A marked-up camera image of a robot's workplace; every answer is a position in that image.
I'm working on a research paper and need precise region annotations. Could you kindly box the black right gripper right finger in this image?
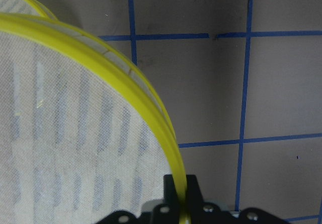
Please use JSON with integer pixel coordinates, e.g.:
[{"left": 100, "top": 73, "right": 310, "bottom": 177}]
[{"left": 186, "top": 175, "right": 204, "bottom": 206}]

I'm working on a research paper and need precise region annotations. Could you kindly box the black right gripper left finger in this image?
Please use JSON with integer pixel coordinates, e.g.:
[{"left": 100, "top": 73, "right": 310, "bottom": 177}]
[{"left": 163, "top": 175, "right": 180, "bottom": 209}]

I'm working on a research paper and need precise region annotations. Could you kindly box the yellow rimmed steamer layer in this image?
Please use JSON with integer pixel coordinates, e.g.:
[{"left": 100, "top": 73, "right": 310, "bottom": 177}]
[
  {"left": 1, "top": 13, "right": 187, "bottom": 223},
  {"left": 1, "top": 0, "right": 57, "bottom": 20}
]

